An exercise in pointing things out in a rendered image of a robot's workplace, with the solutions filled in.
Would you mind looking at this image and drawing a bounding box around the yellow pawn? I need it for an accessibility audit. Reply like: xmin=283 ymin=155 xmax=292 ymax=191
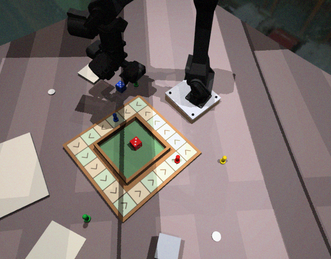
xmin=220 ymin=156 xmax=227 ymax=164

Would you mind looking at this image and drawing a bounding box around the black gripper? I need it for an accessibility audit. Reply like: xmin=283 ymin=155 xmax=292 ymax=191
xmin=86 ymin=39 xmax=146 ymax=86

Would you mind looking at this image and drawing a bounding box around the blue die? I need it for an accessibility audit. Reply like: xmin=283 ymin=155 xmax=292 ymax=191
xmin=115 ymin=81 xmax=127 ymax=93

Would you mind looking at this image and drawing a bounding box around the blue pawn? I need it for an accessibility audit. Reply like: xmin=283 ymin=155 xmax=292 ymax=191
xmin=113 ymin=113 xmax=119 ymax=122

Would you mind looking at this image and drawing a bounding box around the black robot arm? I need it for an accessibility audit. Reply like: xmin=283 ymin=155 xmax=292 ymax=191
xmin=67 ymin=0 xmax=219 ymax=108

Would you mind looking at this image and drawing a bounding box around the red die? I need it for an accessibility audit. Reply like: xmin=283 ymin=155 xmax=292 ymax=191
xmin=130 ymin=137 xmax=142 ymax=151

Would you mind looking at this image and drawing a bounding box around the red pawn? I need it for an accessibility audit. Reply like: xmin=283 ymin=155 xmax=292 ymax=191
xmin=174 ymin=155 xmax=180 ymax=164

